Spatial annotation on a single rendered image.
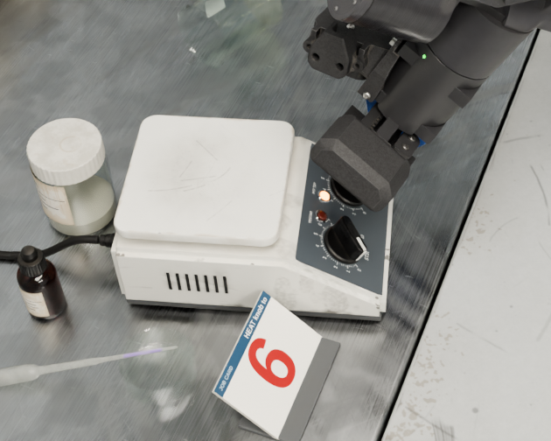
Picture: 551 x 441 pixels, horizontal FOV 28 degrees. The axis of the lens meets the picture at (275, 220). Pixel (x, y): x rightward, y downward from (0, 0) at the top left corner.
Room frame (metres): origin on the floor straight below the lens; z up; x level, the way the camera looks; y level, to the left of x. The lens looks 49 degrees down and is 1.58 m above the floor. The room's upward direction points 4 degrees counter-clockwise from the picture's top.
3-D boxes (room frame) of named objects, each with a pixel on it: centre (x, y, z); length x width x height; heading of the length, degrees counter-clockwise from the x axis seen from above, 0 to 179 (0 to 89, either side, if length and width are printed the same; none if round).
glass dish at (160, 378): (0.44, 0.09, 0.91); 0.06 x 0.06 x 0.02
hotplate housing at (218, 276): (0.55, 0.02, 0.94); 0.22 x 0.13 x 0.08; 80
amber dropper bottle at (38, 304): (0.51, 0.18, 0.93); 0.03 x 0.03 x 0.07
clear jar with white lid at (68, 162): (0.61, 0.16, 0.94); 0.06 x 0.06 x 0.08
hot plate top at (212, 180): (0.56, 0.05, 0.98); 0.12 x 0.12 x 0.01; 80
